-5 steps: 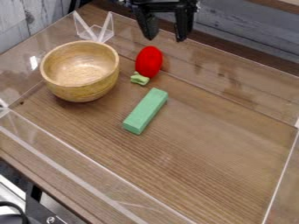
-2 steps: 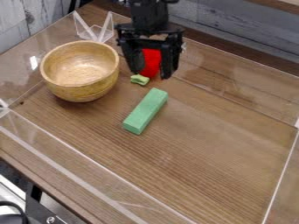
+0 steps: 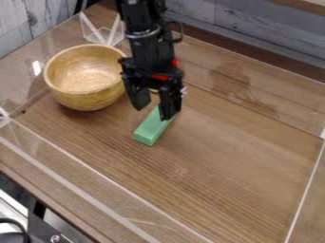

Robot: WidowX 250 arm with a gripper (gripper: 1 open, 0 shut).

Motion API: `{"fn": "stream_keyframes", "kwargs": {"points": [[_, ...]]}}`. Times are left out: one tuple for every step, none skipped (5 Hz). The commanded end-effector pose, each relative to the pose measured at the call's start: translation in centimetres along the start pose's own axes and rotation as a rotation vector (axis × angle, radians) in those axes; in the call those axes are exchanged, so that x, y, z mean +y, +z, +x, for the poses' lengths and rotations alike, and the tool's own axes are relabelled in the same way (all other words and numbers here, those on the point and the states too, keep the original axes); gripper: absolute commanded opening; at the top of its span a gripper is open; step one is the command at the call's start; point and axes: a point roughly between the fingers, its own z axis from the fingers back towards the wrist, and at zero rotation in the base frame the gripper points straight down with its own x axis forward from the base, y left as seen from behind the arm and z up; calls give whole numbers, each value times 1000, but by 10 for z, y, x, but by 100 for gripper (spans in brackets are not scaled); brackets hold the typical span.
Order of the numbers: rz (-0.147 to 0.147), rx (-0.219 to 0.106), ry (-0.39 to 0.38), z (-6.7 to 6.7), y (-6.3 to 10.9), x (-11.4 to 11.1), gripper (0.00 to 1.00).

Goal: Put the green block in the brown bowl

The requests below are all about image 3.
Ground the red toy fruit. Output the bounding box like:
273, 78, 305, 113
150, 58, 180, 82

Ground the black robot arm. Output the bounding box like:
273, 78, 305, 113
115, 0, 185, 121

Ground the clear acrylic tray wall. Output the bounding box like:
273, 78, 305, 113
0, 107, 213, 243

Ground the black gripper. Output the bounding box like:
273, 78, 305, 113
119, 31, 185, 121

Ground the black cable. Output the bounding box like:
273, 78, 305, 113
0, 217, 38, 243

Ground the brown wooden bowl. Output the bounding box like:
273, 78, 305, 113
43, 44, 126, 111

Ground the clear acrylic corner bracket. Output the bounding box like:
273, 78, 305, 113
79, 12, 125, 47

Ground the black table leg bracket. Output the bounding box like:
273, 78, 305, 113
28, 200, 74, 243

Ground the green rectangular block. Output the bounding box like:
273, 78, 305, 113
133, 106, 174, 146

